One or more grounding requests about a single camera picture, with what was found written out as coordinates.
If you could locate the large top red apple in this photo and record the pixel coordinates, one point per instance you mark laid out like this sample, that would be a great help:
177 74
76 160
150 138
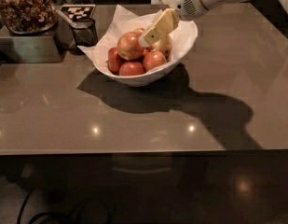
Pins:
128 46

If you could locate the back small red apple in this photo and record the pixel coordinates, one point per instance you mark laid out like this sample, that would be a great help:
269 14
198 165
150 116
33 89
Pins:
139 31

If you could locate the grey metal box stand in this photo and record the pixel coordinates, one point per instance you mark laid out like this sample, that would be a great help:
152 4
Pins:
47 47

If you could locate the left red apple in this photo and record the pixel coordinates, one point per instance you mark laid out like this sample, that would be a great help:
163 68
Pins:
114 61

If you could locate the black white marker tag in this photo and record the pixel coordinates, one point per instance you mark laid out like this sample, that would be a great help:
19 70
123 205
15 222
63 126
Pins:
78 12

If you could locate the pale yellow-red apple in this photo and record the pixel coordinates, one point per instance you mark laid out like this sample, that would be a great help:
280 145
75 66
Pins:
164 45

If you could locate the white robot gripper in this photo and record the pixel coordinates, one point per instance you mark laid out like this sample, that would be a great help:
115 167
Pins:
185 0

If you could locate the front centre red apple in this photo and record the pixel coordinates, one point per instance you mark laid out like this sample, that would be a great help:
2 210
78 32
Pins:
128 69

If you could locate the front right red apple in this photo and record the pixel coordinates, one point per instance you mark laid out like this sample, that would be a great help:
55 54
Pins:
153 59

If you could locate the white ceramic bowl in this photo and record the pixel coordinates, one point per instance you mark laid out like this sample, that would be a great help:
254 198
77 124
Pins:
141 80

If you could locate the white paper liner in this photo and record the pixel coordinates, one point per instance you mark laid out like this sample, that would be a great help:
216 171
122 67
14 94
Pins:
124 20

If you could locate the black mesh cup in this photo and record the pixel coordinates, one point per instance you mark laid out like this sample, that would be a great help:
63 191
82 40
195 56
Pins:
84 33

